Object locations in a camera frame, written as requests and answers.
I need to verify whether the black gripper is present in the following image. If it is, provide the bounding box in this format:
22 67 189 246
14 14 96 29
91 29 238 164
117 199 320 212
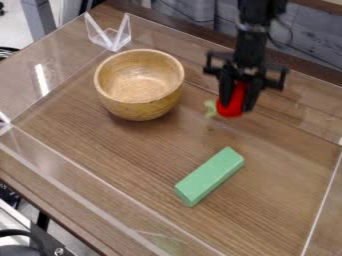
203 51 288 112

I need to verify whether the red plush fruit green leaf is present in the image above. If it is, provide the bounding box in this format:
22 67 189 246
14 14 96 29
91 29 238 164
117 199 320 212
204 81 247 118

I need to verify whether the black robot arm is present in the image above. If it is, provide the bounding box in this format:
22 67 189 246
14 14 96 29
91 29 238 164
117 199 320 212
203 0 288 117

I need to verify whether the wooden bowl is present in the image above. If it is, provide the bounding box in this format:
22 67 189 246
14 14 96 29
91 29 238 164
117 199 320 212
93 49 184 122

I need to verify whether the green rectangular block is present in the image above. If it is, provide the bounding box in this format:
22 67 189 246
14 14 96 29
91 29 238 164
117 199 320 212
173 147 244 207

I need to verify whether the clear acrylic corner bracket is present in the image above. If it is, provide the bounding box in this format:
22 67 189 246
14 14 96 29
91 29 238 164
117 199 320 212
84 12 131 52

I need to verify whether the clear acrylic tray enclosure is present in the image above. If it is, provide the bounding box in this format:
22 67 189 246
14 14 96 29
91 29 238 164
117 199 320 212
0 17 342 256

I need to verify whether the black metal base bracket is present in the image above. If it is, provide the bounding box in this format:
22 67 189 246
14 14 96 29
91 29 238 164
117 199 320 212
28 223 77 256

